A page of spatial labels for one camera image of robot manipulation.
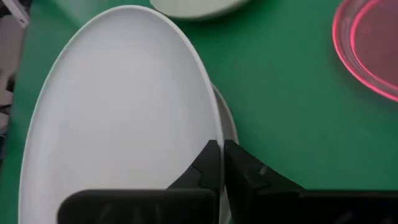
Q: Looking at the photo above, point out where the pink transparent plastic plate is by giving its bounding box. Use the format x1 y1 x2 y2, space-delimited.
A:
331 0 398 103

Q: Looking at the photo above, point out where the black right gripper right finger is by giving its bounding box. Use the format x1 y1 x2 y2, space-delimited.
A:
223 139 398 224

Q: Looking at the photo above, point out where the small deep white plate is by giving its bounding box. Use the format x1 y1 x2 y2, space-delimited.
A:
149 0 252 20

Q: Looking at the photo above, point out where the large white plastic plate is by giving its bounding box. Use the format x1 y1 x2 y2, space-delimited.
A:
17 4 225 224
211 83 239 224

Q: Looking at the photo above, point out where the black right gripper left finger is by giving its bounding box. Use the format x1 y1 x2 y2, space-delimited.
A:
57 139 222 224

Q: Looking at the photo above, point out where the white frame bar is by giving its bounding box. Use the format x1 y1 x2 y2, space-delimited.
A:
1 0 30 28

